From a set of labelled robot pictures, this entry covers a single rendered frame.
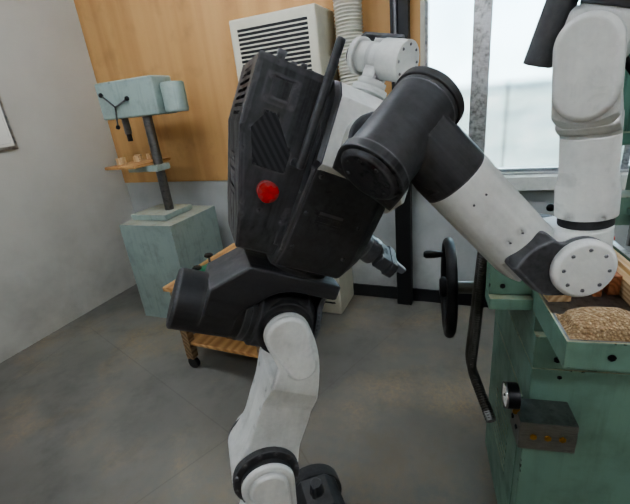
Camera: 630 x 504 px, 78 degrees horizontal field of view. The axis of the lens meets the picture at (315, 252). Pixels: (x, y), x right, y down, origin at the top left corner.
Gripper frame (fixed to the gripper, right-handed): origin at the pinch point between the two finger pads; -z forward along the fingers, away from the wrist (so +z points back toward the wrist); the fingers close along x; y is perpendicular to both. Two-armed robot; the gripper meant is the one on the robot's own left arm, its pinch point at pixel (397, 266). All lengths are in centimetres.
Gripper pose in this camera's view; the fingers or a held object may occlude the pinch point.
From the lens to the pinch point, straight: 133.4
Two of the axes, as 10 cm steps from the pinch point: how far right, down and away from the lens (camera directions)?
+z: -8.0, -4.7, -3.8
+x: -0.1, 6.4, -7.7
